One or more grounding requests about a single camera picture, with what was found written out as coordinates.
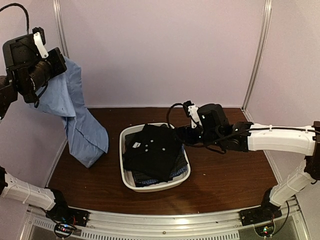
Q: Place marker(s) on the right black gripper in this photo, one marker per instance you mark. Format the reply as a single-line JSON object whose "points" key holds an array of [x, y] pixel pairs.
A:
{"points": [[186, 129]]}

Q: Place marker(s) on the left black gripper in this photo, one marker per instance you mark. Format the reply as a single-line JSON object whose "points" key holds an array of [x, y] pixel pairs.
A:
{"points": [[61, 65]]}

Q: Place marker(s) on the light blue long sleeve shirt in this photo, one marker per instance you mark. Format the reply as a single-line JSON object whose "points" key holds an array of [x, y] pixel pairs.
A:
{"points": [[87, 139]]}

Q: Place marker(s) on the white plastic basket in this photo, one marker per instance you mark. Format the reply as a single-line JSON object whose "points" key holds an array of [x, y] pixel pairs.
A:
{"points": [[127, 176]]}

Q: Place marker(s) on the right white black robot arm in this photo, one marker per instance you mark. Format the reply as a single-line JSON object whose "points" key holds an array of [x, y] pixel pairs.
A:
{"points": [[209, 128]]}

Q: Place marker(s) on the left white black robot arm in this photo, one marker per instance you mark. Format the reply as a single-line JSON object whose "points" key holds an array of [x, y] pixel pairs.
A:
{"points": [[29, 139]]}

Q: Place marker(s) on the black folded shirt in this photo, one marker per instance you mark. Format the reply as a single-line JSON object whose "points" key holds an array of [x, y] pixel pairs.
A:
{"points": [[153, 151]]}

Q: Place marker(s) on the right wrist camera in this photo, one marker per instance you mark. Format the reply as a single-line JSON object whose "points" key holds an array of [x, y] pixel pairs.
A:
{"points": [[191, 111]]}

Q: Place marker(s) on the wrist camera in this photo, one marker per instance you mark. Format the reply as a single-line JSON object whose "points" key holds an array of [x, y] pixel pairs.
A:
{"points": [[191, 111], [40, 41]]}

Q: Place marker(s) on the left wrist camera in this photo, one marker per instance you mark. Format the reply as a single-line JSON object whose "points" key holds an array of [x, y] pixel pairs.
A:
{"points": [[40, 41]]}

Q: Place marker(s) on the left aluminium frame post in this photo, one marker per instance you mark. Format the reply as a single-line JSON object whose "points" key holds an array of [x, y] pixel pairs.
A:
{"points": [[60, 27]]}

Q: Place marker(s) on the aluminium frame post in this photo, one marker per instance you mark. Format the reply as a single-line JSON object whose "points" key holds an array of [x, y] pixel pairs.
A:
{"points": [[264, 32], [60, 27]]}

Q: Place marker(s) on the front aluminium rail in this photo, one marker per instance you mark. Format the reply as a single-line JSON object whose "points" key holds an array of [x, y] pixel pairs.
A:
{"points": [[221, 225]]}

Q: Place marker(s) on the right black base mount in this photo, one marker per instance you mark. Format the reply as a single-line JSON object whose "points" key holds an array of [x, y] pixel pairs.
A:
{"points": [[256, 215]]}

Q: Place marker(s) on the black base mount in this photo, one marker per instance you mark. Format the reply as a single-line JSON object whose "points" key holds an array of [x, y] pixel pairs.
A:
{"points": [[256, 215], [68, 215]]}

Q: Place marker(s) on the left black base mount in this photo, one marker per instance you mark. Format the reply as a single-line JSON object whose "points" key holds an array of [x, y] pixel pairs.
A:
{"points": [[68, 215]]}

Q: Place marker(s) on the right aluminium frame post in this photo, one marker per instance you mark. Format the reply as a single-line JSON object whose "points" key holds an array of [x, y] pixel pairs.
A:
{"points": [[264, 32]]}

